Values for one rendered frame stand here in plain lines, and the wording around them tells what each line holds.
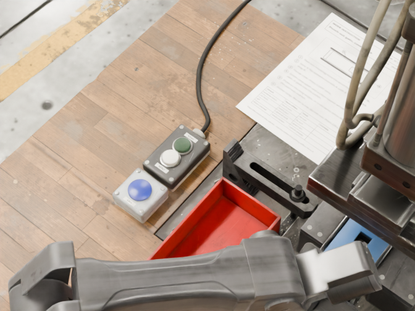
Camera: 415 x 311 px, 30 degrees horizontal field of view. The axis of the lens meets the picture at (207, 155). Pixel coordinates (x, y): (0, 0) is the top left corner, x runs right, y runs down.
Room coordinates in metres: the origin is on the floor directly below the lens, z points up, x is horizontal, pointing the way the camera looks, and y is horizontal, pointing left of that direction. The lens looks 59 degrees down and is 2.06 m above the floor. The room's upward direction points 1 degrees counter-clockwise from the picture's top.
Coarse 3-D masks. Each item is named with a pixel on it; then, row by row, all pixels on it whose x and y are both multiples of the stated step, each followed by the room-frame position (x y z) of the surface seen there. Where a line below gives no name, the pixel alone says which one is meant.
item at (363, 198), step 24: (360, 144) 0.57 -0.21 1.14; (336, 168) 0.54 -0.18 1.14; (360, 168) 0.53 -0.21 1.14; (312, 192) 0.52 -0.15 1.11; (336, 192) 0.50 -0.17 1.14; (360, 192) 0.48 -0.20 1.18; (384, 192) 0.48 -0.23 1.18; (360, 216) 0.47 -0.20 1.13; (384, 216) 0.44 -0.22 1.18; (408, 216) 0.44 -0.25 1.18; (384, 240) 0.44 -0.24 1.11; (408, 240) 0.43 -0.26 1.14
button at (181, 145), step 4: (176, 140) 0.71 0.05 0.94; (180, 140) 0.71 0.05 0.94; (184, 140) 0.71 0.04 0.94; (188, 140) 0.71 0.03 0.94; (176, 144) 0.70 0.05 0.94; (180, 144) 0.70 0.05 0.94; (184, 144) 0.70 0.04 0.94; (188, 144) 0.70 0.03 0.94; (176, 148) 0.70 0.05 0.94; (180, 148) 0.70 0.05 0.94; (184, 148) 0.70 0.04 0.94; (188, 148) 0.70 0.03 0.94; (180, 152) 0.69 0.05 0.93; (184, 152) 0.69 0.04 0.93
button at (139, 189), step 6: (138, 180) 0.64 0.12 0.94; (144, 180) 0.64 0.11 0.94; (132, 186) 0.62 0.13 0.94; (138, 186) 0.62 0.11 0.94; (144, 186) 0.62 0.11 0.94; (150, 186) 0.62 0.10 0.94; (132, 192) 0.61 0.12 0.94; (138, 192) 0.61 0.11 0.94; (144, 192) 0.61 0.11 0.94; (150, 192) 0.61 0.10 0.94; (132, 198) 0.60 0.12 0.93; (138, 198) 0.60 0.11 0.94; (144, 198) 0.60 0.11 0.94
